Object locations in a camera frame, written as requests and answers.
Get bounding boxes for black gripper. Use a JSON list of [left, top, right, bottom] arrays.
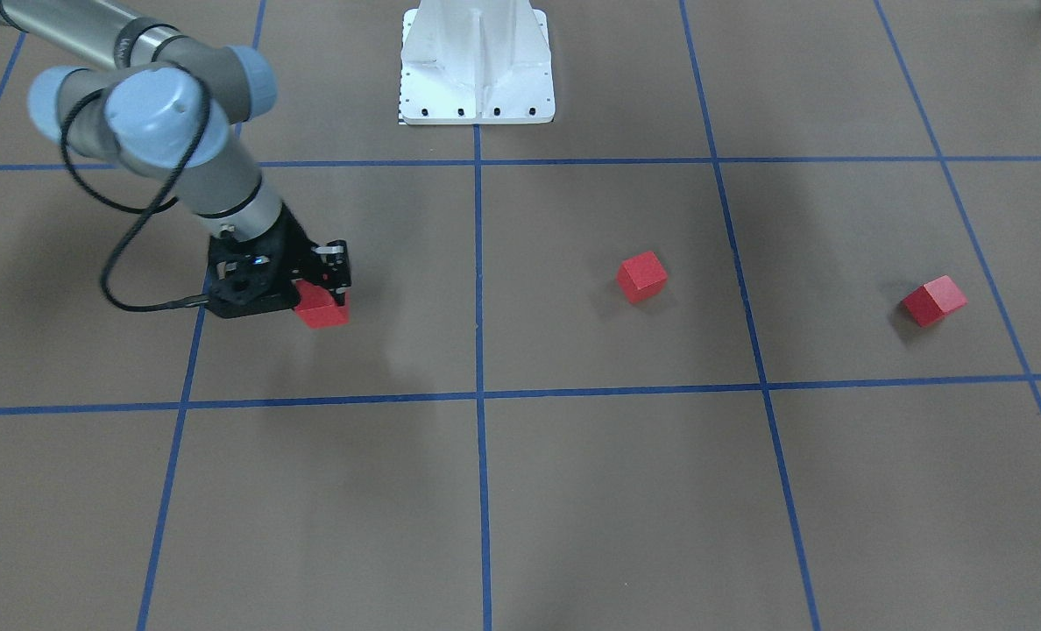
[[207, 204, 352, 318]]

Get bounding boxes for red cube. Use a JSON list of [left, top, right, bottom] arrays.
[[293, 280, 350, 329], [902, 275, 968, 328], [615, 251, 669, 304]]

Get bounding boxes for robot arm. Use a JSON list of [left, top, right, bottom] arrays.
[[0, 1, 352, 329]]

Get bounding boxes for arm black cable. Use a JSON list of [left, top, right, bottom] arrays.
[[58, 68, 223, 313]]

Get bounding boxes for white central pedestal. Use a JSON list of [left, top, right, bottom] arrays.
[[398, 1, 556, 125]]

